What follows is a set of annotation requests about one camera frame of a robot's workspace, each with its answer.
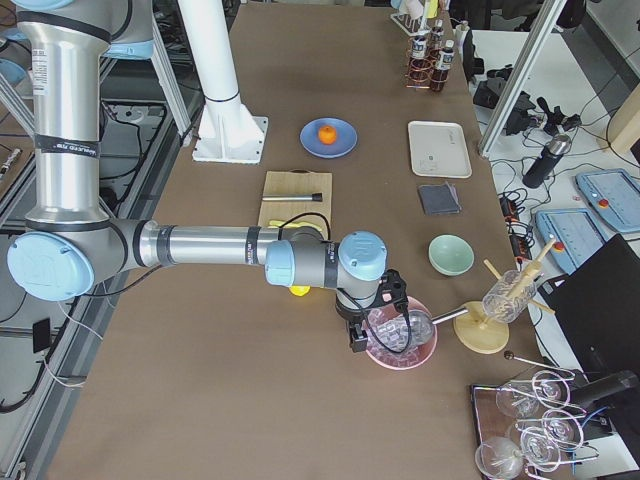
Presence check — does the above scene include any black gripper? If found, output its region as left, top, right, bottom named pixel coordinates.
left=344, top=269, right=411, bottom=345

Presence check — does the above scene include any orange mandarin fruit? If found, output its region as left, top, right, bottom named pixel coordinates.
left=317, top=125, right=338, bottom=145

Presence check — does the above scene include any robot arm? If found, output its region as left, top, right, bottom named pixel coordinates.
left=7, top=1, right=409, bottom=352

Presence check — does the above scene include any blue round plate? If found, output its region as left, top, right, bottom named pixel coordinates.
left=299, top=117, right=358, bottom=159

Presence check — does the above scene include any metal ice scoop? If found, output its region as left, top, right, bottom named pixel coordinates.
left=399, top=307, right=469, bottom=347

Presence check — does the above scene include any mint green bowl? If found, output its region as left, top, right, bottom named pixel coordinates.
left=428, top=234, right=475, bottom=276

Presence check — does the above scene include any pink ice bowl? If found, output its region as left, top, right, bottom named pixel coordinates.
left=366, top=297, right=438, bottom=370

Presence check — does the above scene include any lower yellow lemon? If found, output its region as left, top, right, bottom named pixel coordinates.
left=289, top=285, right=311, bottom=297

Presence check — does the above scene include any grey folded cloth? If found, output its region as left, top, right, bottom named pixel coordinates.
left=418, top=182, right=462, bottom=215

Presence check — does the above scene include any wooden cup stand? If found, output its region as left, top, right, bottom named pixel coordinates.
left=453, top=237, right=556, bottom=354

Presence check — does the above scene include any steel muddler black tip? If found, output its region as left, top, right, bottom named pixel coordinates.
left=262, top=192, right=323, bottom=203

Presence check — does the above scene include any clear patterned glass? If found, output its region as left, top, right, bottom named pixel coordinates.
left=482, top=270, right=536, bottom=324

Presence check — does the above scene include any yellow plastic knife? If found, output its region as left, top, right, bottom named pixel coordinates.
left=268, top=220, right=302, bottom=228

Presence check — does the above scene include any wooden cutting board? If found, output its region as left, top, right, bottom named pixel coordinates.
left=258, top=171, right=333, bottom=227

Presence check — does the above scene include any cream rabbit tray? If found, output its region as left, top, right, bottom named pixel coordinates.
left=408, top=120, right=472, bottom=179

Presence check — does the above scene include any blue teach pendant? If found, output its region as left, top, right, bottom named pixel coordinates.
left=535, top=208, right=609, bottom=274
left=575, top=169, right=639, bottom=233

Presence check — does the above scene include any wine glass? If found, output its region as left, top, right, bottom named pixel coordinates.
left=474, top=437, right=525, bottom=479

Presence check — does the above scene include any black laptop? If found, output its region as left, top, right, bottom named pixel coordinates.
left=539, top=234, right=639, bottom=374

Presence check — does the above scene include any front tea bottle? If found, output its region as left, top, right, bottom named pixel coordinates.
left=407, top=34, right=428, bottom=87

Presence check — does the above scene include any black thermos bottle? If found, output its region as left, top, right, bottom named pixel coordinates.
left=522, top=134, right=572, bottom=188

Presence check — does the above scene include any back right tea bottle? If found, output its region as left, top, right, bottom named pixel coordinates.
left=428, top=19, right=444, bottom=58

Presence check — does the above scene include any wire glass holder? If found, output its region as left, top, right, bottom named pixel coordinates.
left=496, top=369, right=600, bottom=473

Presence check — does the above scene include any copper wire bottle rack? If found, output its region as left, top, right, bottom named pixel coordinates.
left=405, top=43, right=455, bottom=92

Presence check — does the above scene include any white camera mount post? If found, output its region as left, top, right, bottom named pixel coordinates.
left=179, top=0, right=268, bottom=165

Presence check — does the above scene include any aluminium frame post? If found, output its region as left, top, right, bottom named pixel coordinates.
left=478, top=0, right=566, bottom=158

